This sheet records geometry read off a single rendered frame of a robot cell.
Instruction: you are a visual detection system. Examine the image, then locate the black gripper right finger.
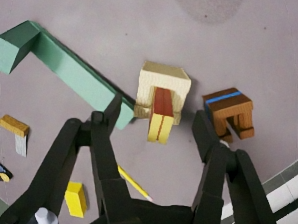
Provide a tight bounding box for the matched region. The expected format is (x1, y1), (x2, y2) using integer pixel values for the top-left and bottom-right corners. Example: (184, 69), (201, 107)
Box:
(191, 109), (277, 224)

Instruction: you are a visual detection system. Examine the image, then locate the cream slotted block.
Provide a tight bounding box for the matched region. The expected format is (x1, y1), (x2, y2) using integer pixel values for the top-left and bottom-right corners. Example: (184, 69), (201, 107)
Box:
(133, 61), (191, 125)

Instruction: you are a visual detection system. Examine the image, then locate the try square with wooden stock and grey blade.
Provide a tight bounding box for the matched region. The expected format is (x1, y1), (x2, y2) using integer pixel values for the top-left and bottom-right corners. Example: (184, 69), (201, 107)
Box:
(0, 114), (29, 157)

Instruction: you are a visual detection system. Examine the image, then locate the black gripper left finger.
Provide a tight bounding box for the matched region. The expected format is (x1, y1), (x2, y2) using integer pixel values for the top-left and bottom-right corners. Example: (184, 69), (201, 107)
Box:
(0, 93), (142, 224)

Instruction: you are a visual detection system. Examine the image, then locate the yellow pencil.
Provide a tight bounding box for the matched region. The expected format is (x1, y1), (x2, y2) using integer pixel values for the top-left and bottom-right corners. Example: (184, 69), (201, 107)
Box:
(117, 164), (153, 201)

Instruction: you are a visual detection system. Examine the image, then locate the green l-shaped block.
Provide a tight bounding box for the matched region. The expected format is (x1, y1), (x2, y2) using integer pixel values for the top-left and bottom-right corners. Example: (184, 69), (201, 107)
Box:
(0, 20), (134, 130)

